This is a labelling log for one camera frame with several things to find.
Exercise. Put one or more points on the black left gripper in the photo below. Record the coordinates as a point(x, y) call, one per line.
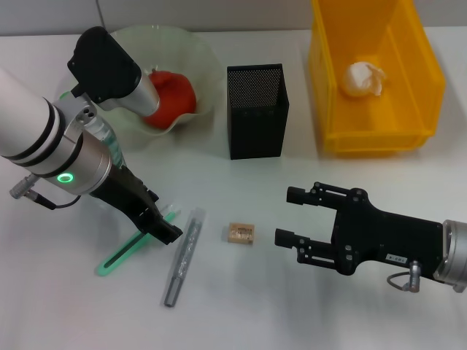
point(124, 193)

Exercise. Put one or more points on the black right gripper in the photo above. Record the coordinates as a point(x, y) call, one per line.
point(383, 233)

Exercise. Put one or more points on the green utility knife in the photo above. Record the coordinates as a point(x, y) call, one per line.
point(116, 260)

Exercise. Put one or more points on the clear green-label water bottle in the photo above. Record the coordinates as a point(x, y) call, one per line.
point(113, 149)

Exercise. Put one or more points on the red-orange toy orange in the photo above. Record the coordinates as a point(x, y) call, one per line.
point(178, 102)

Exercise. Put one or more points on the white paper ball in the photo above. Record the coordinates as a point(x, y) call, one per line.
point(359, 80)

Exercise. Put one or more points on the grey pen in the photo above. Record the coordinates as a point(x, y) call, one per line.
point(182, 255)

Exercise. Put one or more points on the black mesh pen holder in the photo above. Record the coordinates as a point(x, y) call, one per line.
point(255, 120)

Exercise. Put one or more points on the wavy green glass fruit plate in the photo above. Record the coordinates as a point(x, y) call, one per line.
point(182, 65)

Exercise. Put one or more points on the yellow plastic bin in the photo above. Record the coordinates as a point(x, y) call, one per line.
point(401, 120)

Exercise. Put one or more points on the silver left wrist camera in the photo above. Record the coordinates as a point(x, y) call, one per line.
point(106, 69)

